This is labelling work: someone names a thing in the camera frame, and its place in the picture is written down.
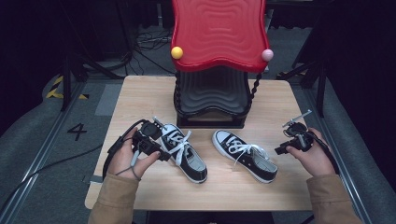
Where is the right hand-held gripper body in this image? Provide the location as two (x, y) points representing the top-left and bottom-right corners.
(274, 121), (316, 156)

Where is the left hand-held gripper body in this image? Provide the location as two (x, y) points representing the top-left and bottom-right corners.
(133, 119), (172, 162)

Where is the black and white canvas shoe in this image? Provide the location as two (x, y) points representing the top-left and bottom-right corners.
(158, 122), (209, 185)
(211, 129), (279, 185)

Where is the red and black shoe rack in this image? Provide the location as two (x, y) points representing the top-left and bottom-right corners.
(170, 0), (276, 130)

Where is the person's right hand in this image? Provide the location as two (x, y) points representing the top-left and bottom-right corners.
(285, 127), (337, 178)

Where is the person's left hand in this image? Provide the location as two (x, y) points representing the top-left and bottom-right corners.
(107, 127), (162, 182)

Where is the black metal stand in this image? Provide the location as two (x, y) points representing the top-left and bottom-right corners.
(60, 52), (126, 113)
(275, 55), (329, 119)

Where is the grey tape strip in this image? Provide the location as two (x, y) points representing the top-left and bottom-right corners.
(81, 174), (104, 185)

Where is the yellow and black hazard tape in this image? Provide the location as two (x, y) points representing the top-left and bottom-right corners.
(45, 75), (91, 101)

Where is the grey cord with plug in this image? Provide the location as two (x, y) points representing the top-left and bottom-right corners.
(114, 148), (142, 182)

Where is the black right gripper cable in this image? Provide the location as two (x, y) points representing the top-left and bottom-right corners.
(307, 130), (341, 175)

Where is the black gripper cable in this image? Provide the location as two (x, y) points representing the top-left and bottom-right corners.
(101, 119), (148, 180)
(307, 130), (341, 175)

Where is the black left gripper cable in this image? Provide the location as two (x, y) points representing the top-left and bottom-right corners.
(101, 119), (148, 180)

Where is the tangle of black floor cables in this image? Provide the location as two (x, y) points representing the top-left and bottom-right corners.
(132, 26), (176, 77)

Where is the long black floor cable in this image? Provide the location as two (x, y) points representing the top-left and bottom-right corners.
(0, 143), (105, 214)

